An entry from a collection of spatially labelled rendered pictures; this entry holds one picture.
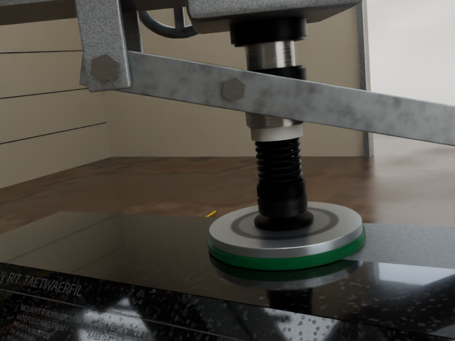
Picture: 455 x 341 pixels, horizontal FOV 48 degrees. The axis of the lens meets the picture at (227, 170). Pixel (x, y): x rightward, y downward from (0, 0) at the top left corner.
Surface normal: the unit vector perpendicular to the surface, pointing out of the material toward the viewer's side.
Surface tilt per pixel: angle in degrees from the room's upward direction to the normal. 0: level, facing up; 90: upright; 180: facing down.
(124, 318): 45
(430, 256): 0
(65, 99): 90
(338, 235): 0
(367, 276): 0
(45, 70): 90
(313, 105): 90
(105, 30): 90
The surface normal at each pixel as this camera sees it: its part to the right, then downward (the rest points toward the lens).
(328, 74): -0.50, 0.22
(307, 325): -0.43, -0.54
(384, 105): 0.04, 0.19
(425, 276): -0.10, -0.98
